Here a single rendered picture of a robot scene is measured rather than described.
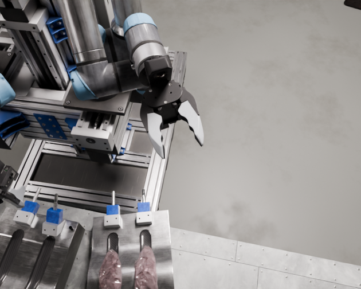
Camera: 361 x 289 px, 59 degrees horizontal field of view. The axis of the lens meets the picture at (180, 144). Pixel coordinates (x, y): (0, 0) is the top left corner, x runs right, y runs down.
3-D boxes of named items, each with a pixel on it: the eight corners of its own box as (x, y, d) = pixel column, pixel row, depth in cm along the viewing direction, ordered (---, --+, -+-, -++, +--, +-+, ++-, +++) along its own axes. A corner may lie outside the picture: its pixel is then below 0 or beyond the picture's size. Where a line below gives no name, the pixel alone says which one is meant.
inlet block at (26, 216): (36, 189, 115) (30, 183, 111) (48, 192, 115) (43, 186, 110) (19, 225, 109) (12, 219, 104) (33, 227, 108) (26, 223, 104)
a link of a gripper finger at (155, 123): (169, 168, 60) (168, 127, 64) (163, 155, 55) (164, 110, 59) (152, 170, 60) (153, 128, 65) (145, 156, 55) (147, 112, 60)
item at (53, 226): (53, 189, 105) (44, 195, 100) (67, 192, 105) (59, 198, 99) (50, 226, 108) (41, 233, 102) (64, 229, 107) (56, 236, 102)
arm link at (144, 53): (162, 38, 66) (125, 50, 66) (168, 53, 64) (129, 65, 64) (168, 63, 73) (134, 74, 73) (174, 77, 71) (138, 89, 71)
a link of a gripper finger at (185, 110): (216, 148, 61) (189, 116, 65) (215, 133, 56) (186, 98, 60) (203, 157, 60) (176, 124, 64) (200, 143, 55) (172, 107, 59)
